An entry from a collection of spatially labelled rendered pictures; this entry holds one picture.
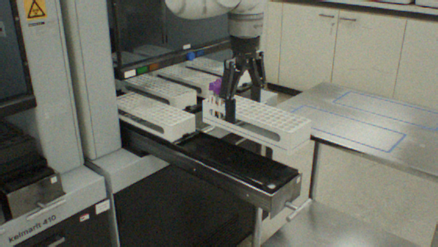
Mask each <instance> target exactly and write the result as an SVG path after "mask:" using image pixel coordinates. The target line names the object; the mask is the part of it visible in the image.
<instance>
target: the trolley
mask: <svg viewBox="0 0 438 247"><path fill-rule="evenodd" d="M274 108H276V109H280V110H282V111H284V112H289V113H292V114H294V115H297V116H303V117H305V118H307V119H309V120H312V122H311V134H310V140H312V141H314V156H313V163H312V170H311V182H310V187H309V194H308V198H309V199H311V200H312V203H311V204H310V205H309V206H308V207H307V208H306V209H304V210H303V211H302V213H300V214H299V215H297V217H295V218H294V219H293V220H292V221H291V222H290V223H288V222H287V223H285V224H284V225H282V227H280V228H279V229H278V230H277V231H276V232H275V233H274V234H273V235H272V236H271V237H270V238H268V239H267V241H266V242H263V243H262V244H261V245H260V239H261V227H262V209H260V208H258V207H257V206H255V205H253V223H252V247H423V246H420V245H418V244H415V243H414V242H410V241H408V240H407V239H405V238H401V237H399V236H398V235H395V234H391V233H390V232H388V231H384V230H383V229H381V228H379V227H375V226H374V225H371V224H370V223H366V222H364V221H363V220H360V219H357V218H355V217H352V216H351V215H348V214H345V213H344V212H341V211H338V210H336V209H334V208H332V207H331V206H327V205H325V204H323V203H321V202H317V201H315V198H316V192H317V186H318V170H319V164H320V158H321V147H322V144H323V145H327V146H328V147H333V148H335V149H338V150H341V151H343V152H348V153H351V154H353V155H356V156H360V157H362V158H365V159H368V160H370V161H374V162H377V163H380V164H382V165H384V166H389V167H392V168H394V169H395V170H401V171H403V172H405V173H407V174H413V175H415V176H417V177H420V178H425V179H426V180H429V181H431V182H434V183H435V182H436V183H438V109H432V108H429V107H427V106H422V105H419V104H413V103H410V102H405V101H402V100H399V99H396V98H388V97H386V96H382V95H377V94H374V93H368V92H366V91H360V90H357V89H355V88H346V87H344V86H341V85H338V84H332V83H329V82H321V83H320V84H318V85H316V86H314V87H312V88H309V89H308V90H306V91H304V92H302V93H300V94H298V95H297V96H293V97H292V98H290V99H289V100H288V101H284V102H283V103H281V104H279V105H278V106H274Z"/></svg>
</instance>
